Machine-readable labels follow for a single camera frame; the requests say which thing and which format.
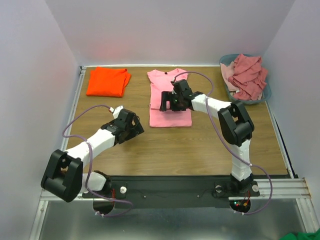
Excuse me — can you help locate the light pink t shirt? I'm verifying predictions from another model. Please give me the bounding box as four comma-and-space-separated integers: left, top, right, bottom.
146, 68, 193, 128

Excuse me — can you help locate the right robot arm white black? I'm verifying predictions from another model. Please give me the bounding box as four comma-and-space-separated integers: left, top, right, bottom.
159, 79, 255, 195

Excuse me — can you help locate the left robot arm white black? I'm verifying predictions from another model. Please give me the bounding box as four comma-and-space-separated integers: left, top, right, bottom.
40, 106, 144, 203

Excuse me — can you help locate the folded orange t shirt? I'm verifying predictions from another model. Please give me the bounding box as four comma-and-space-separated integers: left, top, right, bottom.
86, 67, 132, 98

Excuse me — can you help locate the pale pink garment in basket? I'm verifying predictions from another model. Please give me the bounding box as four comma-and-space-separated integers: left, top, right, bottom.
220, 61, 239, 92

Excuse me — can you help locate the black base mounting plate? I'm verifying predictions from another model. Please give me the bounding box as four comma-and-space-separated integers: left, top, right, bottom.
82, 175, 260, 213

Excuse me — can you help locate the dusty rose t shirt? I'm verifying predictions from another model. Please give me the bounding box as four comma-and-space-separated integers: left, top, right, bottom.
228, 54, 268, 101

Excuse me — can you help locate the green cloth at corner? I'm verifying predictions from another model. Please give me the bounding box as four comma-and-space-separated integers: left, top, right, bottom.
279, 230, 320, 240

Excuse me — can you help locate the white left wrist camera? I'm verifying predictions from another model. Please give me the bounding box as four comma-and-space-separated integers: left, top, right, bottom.
109, 105, 124, 119

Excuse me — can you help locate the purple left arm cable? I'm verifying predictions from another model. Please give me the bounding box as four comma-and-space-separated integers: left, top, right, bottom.
61, 104, 134, 218

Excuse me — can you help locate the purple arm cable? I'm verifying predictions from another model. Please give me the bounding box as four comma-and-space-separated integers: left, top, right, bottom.
61, 104, 134, 218
172, 71, 274, 216

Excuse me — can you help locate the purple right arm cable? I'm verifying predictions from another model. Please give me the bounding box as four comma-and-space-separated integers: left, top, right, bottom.
172, 71, 274, 216

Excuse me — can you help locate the left aluminium frame rail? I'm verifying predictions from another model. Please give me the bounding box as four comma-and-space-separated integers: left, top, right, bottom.
40, 66, 87, 201

